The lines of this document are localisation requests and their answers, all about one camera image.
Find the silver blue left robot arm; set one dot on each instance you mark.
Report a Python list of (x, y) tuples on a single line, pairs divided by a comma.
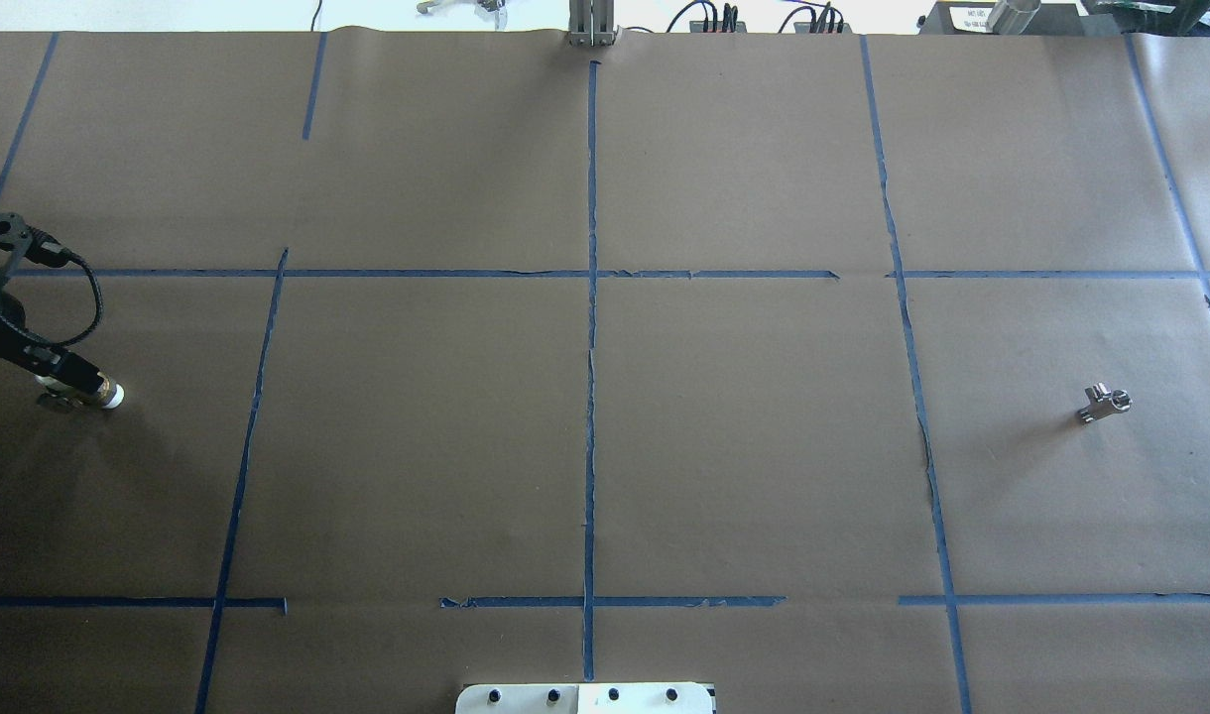
[(13, 315)]

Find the small chrome angle valve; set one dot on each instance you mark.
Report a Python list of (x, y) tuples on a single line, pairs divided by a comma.
[(1103, 402)]

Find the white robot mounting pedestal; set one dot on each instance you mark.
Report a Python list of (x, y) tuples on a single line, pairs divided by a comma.
[(588, 697)]

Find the steel cylinder weight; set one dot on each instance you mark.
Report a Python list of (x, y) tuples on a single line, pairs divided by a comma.
[(1011, 17)]

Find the aluminium frame post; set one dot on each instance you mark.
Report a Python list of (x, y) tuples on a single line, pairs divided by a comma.
[(591, 23)]

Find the black box on desk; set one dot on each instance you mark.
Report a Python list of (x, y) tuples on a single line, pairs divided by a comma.
[(969, 18)]

